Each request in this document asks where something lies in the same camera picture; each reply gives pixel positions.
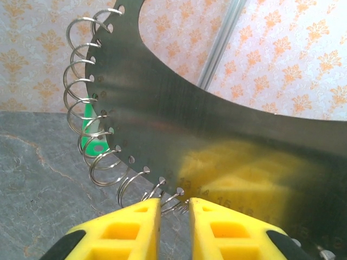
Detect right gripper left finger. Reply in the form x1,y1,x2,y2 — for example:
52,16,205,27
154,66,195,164
40,197,163,260

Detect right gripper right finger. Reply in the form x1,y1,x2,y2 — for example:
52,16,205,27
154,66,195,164
188,197,320,260

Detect green key tag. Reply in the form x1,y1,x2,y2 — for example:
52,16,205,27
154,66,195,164
78,96,111,158

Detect aluminium corner post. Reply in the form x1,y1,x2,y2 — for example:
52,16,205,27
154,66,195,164
197,0,247,90

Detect steel keyring plate with rings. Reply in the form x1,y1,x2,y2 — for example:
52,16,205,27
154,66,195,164
62,0,347,260

